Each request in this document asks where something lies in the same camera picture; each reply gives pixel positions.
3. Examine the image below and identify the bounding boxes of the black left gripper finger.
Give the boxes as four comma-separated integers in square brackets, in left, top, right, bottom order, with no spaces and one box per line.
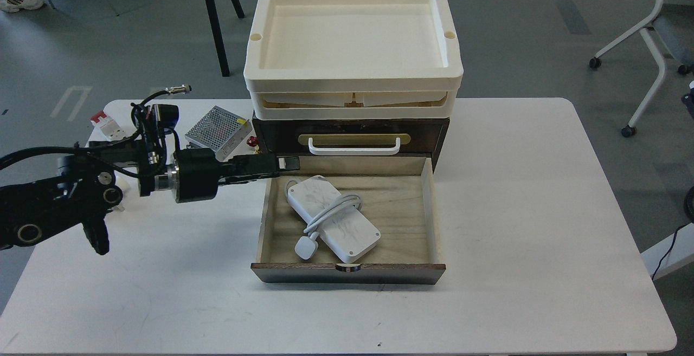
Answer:
[219,174,280,186]
[219,154,300,178]

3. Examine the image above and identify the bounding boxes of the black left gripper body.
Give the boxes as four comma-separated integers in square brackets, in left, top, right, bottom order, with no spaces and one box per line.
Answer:
[173,148,220,203]

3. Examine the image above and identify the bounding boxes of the white charger with cable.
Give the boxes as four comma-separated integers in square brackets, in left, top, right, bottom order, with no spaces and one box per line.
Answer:
[284,175,381,264]

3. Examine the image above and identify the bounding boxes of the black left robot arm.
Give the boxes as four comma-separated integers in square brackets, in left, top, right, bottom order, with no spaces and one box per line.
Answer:
[1,140,300,255]

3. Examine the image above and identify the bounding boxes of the dark wooden cabinet body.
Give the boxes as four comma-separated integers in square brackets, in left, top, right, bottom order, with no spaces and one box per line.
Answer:
[252,117,449,175]

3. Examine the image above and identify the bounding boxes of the metal mesh power supply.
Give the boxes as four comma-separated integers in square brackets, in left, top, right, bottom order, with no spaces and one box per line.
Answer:
[184,106,252,161]

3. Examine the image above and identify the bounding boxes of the metal fitting with white caps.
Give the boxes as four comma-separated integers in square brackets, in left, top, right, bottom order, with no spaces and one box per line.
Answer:
[114,175,131,212]

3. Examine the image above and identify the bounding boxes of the white red circuit breaker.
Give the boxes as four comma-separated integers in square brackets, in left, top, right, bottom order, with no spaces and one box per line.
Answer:
[90,110,134,141]

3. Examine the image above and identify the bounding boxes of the open wooden drawer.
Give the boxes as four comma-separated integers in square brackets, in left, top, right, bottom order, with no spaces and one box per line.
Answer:
[251,156,446,284]

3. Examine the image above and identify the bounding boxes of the cream plastic stacked tray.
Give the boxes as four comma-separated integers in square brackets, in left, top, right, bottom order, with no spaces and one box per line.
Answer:
[245,0,464,120]

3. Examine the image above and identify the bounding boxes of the white office chair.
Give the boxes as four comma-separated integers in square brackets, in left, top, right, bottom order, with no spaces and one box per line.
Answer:
[588,0,693,137]

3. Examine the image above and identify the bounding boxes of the brass valve with red handle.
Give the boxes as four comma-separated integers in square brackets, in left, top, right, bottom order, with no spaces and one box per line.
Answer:
[246,135,262,154]

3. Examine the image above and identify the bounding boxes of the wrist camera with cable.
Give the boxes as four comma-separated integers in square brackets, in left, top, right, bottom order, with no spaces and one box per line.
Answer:
[131,85,191,154]

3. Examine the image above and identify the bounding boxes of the white upper drawer handle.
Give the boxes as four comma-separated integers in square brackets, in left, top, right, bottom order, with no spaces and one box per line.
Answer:
[308,137,401,156]

